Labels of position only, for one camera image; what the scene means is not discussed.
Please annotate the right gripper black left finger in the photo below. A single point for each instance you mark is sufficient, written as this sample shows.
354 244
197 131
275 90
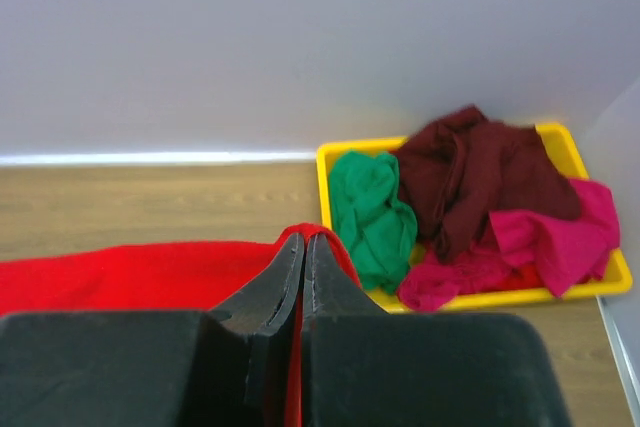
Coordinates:
254 330

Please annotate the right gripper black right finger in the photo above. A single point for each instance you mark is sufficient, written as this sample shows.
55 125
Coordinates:
328 290

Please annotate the red t shirt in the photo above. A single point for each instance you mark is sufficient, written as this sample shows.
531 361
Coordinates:
124 336

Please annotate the green t shirt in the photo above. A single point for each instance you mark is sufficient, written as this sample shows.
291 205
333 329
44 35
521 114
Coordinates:
378 230

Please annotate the maroon t shirt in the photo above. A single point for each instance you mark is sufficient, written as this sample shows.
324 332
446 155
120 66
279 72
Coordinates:
460 167

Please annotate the magenta t shirt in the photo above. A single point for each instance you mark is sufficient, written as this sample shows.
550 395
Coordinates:
521 250

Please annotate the yellow plastic bin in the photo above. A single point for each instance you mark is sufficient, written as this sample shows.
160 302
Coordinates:
564 154

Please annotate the aluminium frame rail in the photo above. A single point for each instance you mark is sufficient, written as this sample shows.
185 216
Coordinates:
620 316

